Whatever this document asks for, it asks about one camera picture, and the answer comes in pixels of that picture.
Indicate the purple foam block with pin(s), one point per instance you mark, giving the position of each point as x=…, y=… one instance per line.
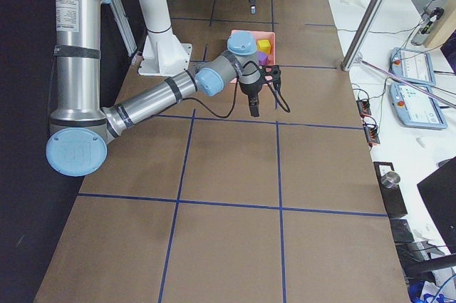
x=263, y=58

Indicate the yellow foam block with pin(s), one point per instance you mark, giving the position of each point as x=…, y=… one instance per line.
x=264, y=45

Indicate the pink plastic bin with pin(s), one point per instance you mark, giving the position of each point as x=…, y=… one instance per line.
x=252, y=49

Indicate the long metal rod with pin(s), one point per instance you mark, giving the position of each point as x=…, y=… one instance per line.
x=403, y=81

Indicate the small metal cup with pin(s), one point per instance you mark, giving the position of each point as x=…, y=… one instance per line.
x=390, y=179

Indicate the near teach pendant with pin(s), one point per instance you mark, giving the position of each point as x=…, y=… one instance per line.
x=415, y=109

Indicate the teach pendant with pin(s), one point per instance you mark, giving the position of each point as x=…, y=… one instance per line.
x=414, y=66
x=415, y=109

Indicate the far teach pendant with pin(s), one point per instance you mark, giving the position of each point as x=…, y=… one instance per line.
x=414, y=66

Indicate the white mast base bracket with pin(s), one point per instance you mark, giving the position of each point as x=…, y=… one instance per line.
x=164, y=55

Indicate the aluminium frame post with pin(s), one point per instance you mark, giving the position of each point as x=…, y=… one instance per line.
x=361, y=34

